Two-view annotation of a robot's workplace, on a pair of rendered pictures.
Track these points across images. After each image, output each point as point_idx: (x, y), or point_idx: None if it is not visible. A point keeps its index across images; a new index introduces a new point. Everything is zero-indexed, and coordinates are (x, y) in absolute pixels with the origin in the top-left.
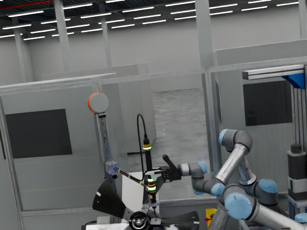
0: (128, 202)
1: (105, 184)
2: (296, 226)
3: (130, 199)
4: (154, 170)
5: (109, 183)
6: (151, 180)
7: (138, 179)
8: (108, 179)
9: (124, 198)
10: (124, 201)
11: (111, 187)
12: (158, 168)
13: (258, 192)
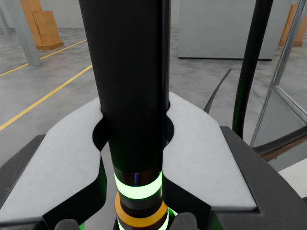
0: (292, 185)
1: (220, 81)
2: None
3: (306, 185)
4: (82, 133)
5: (221, 81)
6: (115, 180)
7: (273, 141)
8: (230, 71)
9: (300, 167)
10: (290, 175)
11: (211, 95)
12: (172, 184)
13: None
